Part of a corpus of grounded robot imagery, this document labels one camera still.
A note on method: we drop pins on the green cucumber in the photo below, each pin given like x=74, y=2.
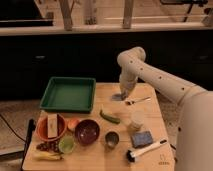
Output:
x=109, y=118

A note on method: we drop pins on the metal fork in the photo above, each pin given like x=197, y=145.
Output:
x=131, y=102

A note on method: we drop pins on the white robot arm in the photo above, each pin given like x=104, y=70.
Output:
x=194, y=148

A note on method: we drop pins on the small metal cup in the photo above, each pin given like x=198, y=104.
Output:
x=111, y=139

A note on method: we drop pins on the wooden block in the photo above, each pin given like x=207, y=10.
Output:
x=52, y=127

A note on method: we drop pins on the light blue towel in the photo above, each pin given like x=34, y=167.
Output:
x=117, y=97

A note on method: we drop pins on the green plastic tray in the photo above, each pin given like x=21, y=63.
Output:
x=69, y=94

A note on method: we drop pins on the black clamp stand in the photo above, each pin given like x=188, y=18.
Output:
x=21, y=153

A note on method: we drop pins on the clear plastic jar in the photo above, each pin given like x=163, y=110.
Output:
x=137, y=121

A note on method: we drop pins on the dark purple bowl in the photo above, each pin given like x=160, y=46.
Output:
x=87, y=132

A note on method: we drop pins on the white handled black brush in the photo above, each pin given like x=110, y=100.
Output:
x=132, y=155

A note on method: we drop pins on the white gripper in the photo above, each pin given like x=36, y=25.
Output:
x=128, y=82

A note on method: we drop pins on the orange fruit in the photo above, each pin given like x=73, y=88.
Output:
x=72, y=123

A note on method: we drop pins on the orange bowl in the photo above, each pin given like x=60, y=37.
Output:
x=41, y=129

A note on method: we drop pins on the yellow banana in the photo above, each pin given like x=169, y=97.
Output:
x=47, y=156

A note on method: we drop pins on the blue sponge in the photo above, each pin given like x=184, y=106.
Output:
x=141, y=139

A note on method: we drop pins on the bunch of dark grapes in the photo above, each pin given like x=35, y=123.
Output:
x=48, y=146

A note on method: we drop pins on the light green small cup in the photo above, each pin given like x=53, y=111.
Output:
x=66, y=145

